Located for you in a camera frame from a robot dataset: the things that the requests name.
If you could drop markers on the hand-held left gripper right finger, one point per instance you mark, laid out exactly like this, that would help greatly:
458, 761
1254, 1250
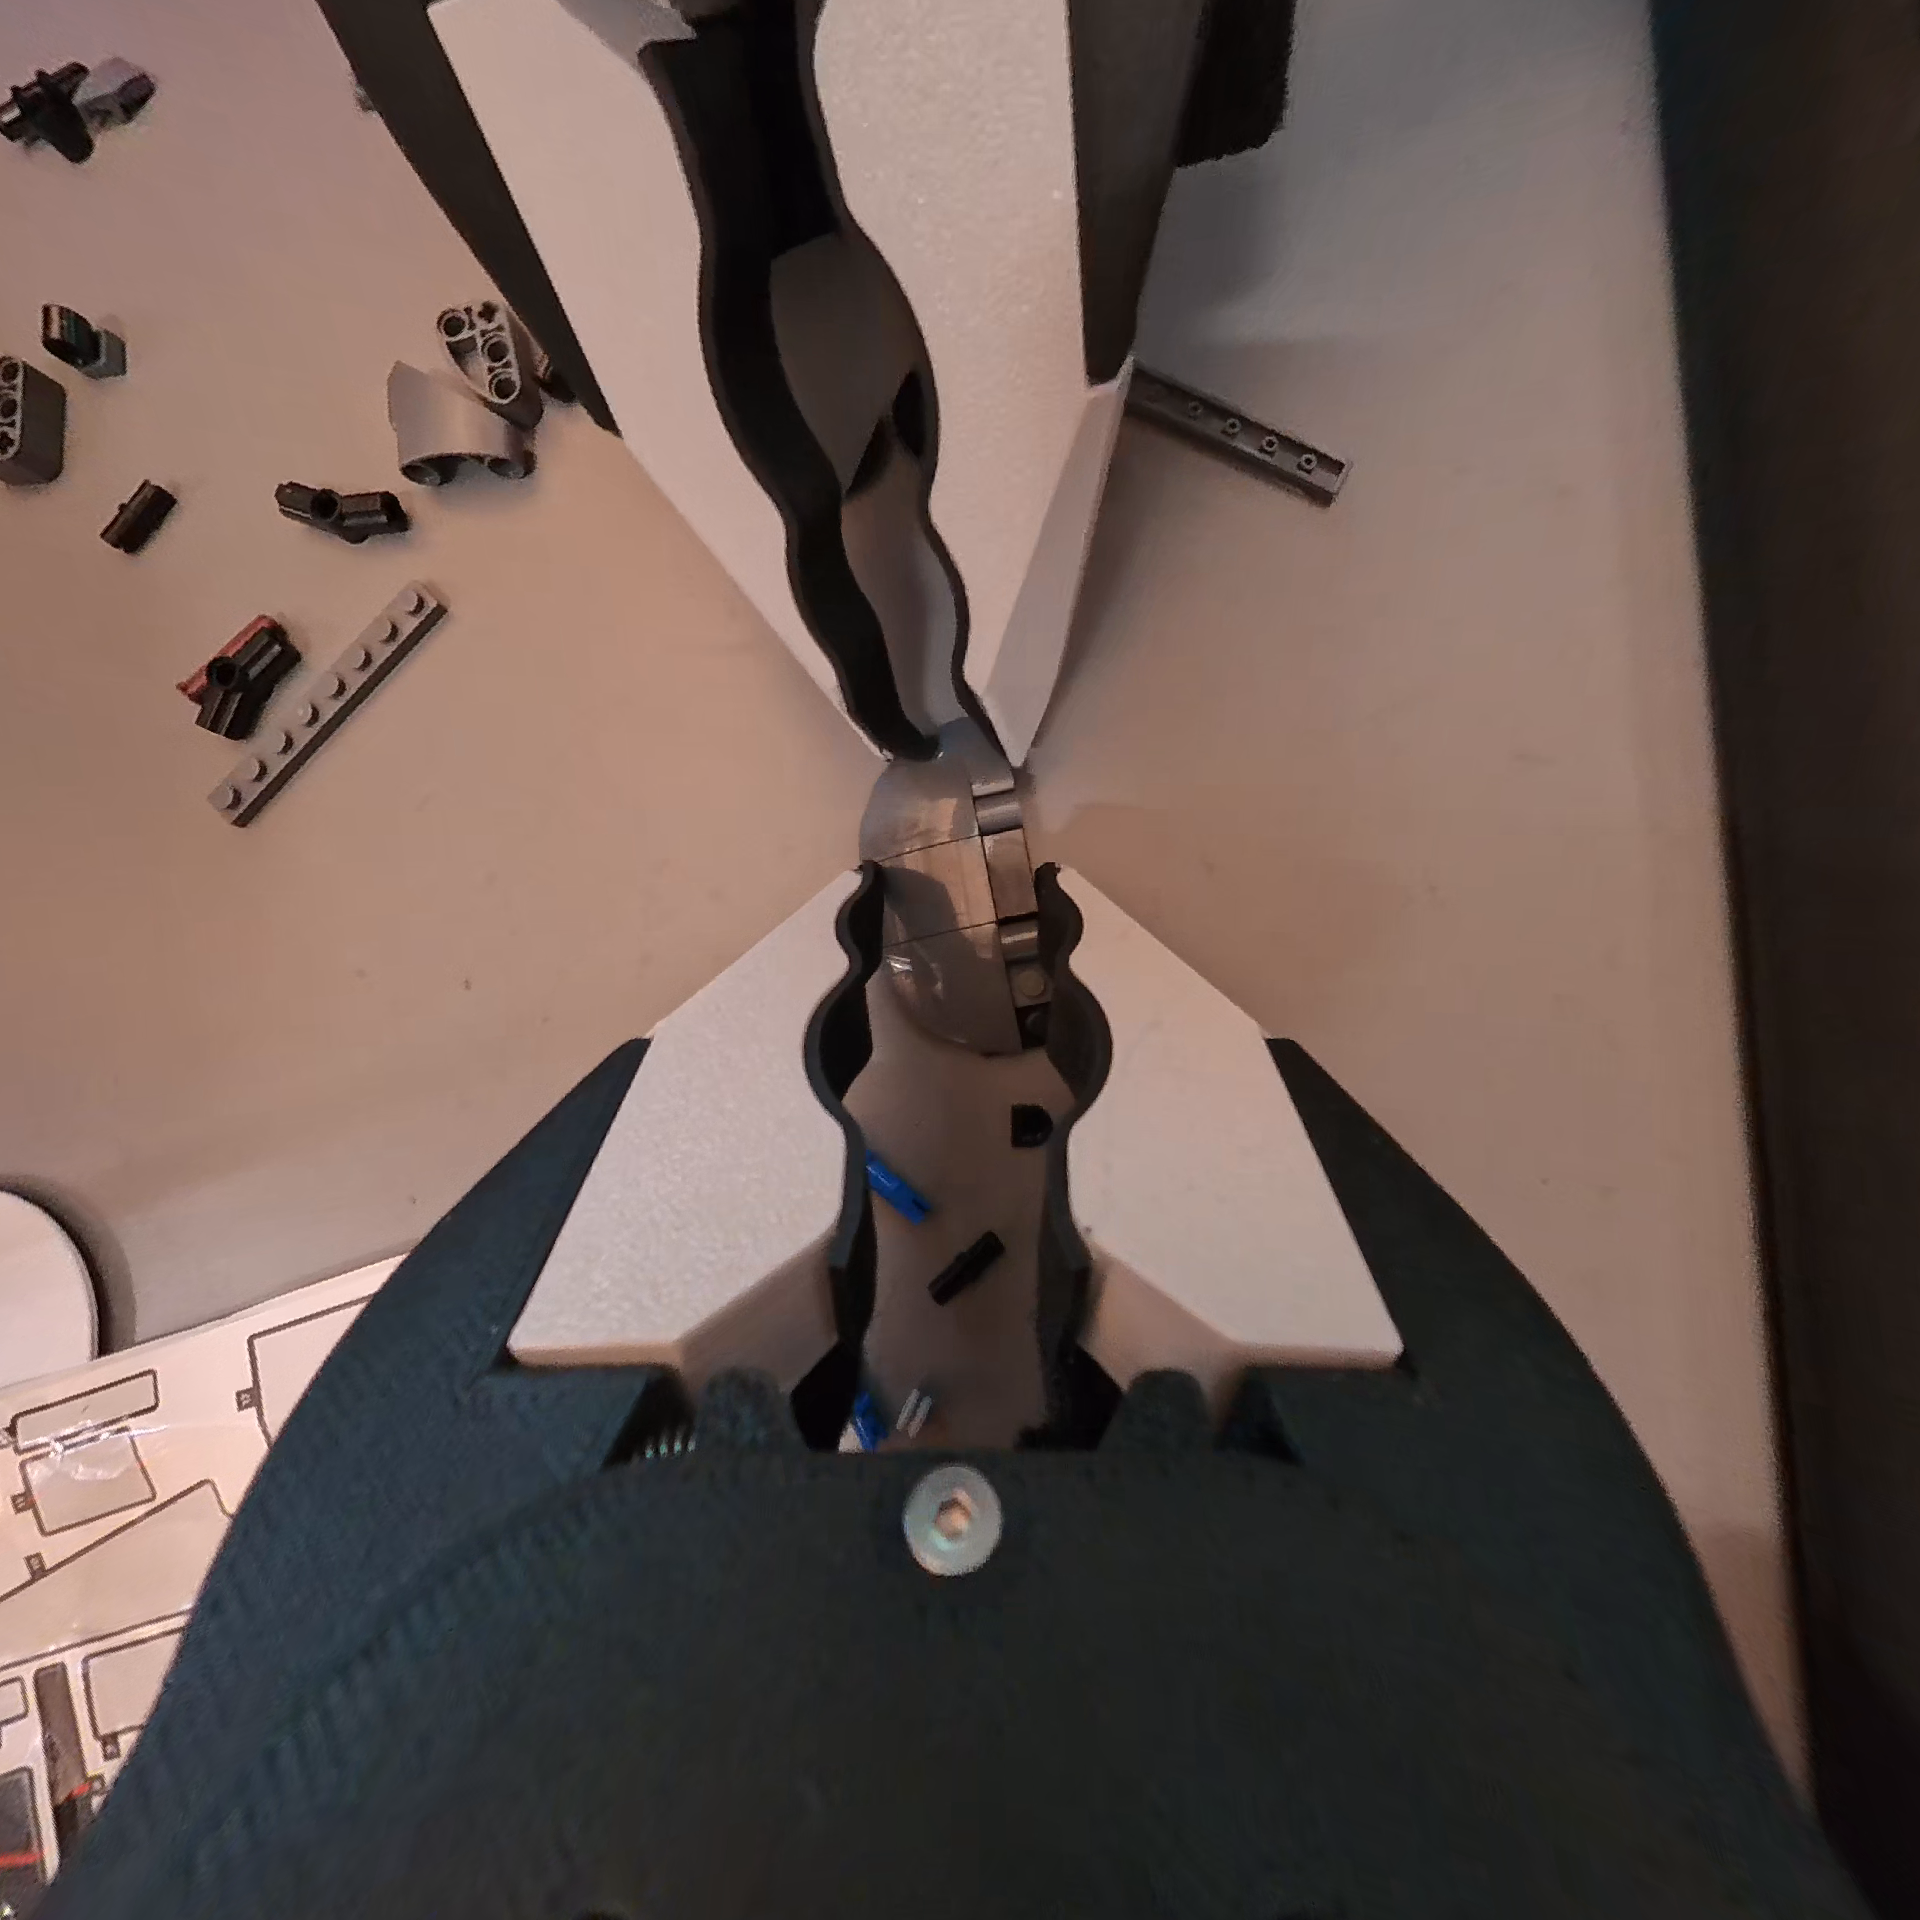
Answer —
1223, 1201

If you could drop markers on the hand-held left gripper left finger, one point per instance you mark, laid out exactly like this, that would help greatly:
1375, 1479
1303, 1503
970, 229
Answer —
690, 1201

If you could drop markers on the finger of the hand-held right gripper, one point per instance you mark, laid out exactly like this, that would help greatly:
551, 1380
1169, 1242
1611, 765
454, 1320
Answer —
599, 194
1005, 299

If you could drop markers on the dark grey domed lego assembly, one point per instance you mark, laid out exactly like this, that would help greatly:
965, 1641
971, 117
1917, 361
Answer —
930, 840

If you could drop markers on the black lego tube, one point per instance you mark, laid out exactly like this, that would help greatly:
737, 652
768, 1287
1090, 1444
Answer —
557, 378

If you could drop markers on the grey triangular lego liftarm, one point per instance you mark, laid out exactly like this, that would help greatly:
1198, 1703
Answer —
487, 352

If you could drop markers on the blue lego pin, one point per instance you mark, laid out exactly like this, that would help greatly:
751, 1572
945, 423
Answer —
897, 1185
867, 1417

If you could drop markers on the small black lego piece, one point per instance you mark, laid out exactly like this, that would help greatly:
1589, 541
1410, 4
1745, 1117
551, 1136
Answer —
1031, 1122

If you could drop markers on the black lego pin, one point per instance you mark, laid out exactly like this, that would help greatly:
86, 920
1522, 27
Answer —
968, 1266

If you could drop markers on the dark grey lego plate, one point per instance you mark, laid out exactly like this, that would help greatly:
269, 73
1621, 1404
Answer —
1237, 435

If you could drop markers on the light grey curved lego panel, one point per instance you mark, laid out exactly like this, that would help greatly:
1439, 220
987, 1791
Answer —
435, 428

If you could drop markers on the small white lego piece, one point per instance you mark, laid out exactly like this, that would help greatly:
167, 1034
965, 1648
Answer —
915, 1410

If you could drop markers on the grey lego pin connector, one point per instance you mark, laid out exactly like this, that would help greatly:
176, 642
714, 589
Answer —
120, 89

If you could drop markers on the black lego cross connector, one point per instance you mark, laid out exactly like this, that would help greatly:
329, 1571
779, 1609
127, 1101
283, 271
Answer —
43, 107

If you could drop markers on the black angled lego connector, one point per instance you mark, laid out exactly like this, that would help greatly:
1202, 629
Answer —
341, 511

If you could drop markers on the short black lego connector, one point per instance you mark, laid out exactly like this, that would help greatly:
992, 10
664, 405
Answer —
137, 514

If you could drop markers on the dark grey lego beam block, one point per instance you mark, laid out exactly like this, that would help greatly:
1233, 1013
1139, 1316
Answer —
27, 421

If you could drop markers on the long grey studded lego plate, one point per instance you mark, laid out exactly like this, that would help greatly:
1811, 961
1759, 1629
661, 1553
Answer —
329, 705

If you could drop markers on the black and red lego connector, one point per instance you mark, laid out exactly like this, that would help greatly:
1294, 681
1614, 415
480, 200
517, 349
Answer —
241, 674

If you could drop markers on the sticker sheet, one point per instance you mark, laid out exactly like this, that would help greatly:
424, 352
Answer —
120, 1499

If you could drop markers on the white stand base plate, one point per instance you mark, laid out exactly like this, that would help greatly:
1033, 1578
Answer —
43, 1290

